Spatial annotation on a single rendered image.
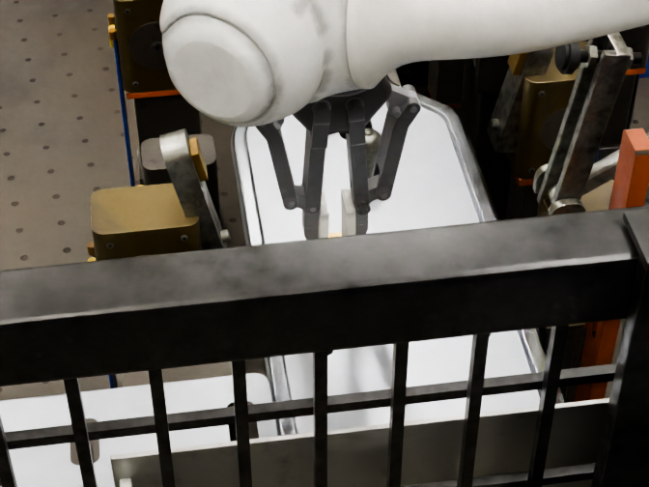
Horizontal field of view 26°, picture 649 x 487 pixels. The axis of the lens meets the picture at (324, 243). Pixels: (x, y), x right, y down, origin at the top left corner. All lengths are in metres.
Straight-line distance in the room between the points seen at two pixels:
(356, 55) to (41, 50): 1.25
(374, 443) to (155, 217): 0.72
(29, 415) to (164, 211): 0.21
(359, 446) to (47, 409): 0.64
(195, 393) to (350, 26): 0.41
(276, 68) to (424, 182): 0.53
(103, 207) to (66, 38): 0.85
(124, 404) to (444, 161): 0.40
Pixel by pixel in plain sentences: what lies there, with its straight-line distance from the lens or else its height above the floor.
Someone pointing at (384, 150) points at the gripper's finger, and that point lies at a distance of 1.11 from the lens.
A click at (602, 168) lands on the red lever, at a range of 1.18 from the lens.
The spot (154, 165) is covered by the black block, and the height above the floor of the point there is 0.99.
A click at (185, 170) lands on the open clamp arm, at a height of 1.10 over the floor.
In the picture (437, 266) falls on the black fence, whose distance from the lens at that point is 0.41.
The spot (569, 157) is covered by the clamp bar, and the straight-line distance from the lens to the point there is 1.15.
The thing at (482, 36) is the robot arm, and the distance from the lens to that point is 0.81.
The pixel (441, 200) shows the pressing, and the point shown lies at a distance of 1.27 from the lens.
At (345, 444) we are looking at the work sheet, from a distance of 0.49.
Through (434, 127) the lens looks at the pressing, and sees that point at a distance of 1.35.
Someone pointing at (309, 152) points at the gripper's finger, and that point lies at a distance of 1.10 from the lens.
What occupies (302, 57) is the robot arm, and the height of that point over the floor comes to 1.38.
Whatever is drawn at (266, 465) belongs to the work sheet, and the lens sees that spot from 0.50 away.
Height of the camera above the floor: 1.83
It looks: 43 degrees down
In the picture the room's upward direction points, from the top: straight up
